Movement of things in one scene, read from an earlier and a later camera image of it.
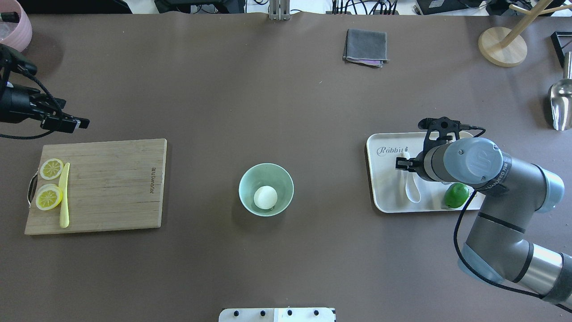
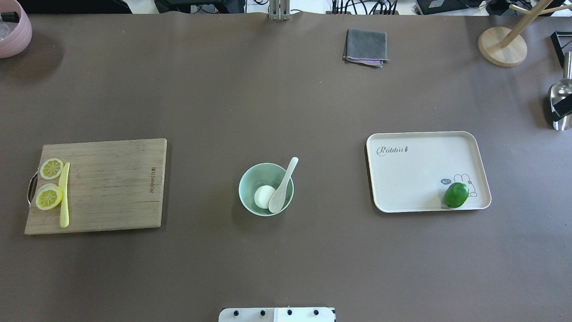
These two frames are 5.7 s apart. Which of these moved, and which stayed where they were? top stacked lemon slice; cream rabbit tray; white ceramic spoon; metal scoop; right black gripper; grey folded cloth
Moved: white ceramic spoon; right black gripper
Stayed: metal scoop; cream rabbit tray; grey folded cloth; top stacked lemon slice
